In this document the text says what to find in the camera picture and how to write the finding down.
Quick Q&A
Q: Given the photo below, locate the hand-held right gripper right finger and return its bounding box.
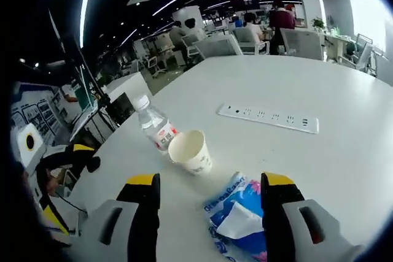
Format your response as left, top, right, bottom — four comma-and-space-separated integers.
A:
260, 172, 364, 262

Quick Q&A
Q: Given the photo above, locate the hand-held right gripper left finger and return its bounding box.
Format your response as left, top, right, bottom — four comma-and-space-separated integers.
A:
82, 173, 161, 262

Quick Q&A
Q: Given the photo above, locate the blue tissue pack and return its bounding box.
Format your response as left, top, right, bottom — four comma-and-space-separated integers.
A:
203, 171, 268, 262

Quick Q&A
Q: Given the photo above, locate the white paper cup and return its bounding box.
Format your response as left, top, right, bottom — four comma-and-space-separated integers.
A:
167, 129, 214, 177

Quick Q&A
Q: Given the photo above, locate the clear water bottle red label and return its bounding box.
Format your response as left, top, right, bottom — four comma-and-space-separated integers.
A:
132, 94, 181, 156

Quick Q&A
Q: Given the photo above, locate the screen on black stand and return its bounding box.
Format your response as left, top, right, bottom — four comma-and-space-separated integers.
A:
68, 59, 103, 142

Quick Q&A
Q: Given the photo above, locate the white power strip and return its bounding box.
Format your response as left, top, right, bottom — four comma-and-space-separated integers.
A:
216, 102, 321, 135

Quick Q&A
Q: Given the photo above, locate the white table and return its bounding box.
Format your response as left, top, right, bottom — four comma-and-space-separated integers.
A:
55, 55, 393, 262

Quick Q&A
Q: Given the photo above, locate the white mesh office chair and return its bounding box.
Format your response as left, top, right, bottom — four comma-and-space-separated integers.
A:
279, 28, 325, 61
192, 34, 244, 60
346, 33, 377, 71
232, 26, 271, 56

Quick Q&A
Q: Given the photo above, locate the green potted plant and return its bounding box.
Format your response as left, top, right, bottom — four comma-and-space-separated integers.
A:
311, 17, 326, 32

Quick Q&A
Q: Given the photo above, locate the window with white blind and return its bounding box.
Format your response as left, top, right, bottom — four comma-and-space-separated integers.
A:
346, 0, 391, 52

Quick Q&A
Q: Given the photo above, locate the wall poster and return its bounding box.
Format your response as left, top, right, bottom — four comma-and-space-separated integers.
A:
10, 82, 64, 142

